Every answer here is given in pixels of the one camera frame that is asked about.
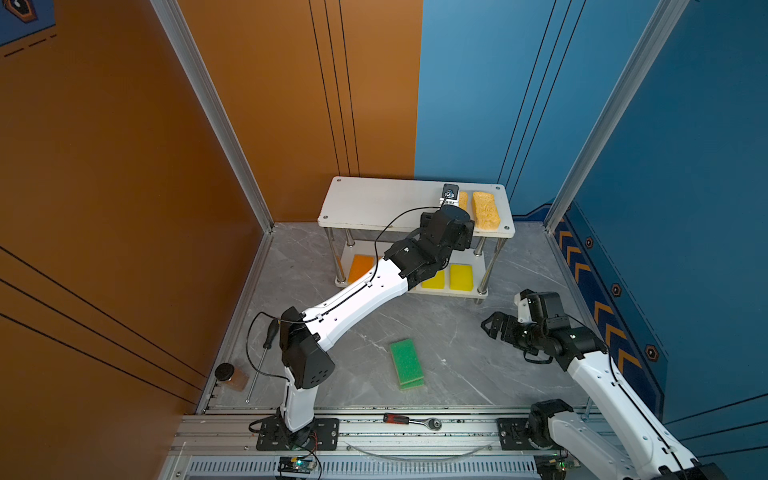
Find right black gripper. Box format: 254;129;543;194
480;310;546;353

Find tan cellulose sponge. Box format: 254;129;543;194
458;191;469;212
471;191;501;231

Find pale yellow sponge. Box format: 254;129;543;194
348;255;376;283

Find green sponge top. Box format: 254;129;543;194
390;339;424;387

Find green sponge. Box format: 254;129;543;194
399;379;425;391
390;339;424;387

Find green sponge bottom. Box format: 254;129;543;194
399;379;425;391

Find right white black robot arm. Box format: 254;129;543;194
481;290;725;479

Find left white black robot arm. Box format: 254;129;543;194
279;205;474;434

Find white two-tier shelf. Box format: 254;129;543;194
318;176;515;303

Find right green circuit board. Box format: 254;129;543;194
534;456;581;480

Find green circuit board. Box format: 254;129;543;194
276;456;320;479
534;456;581;480

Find black yellow screwdriver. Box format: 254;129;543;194
245;312;280;404

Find brown jar black lid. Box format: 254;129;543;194
214;362;249;392

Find left green circuit board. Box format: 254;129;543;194
276;456;320;479

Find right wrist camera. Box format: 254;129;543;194
515;289;544;324

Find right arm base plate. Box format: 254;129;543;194
496;417;538;451

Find red handled ratchet wrench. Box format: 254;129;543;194
383;413;442;431

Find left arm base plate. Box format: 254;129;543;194
249;416;340;452

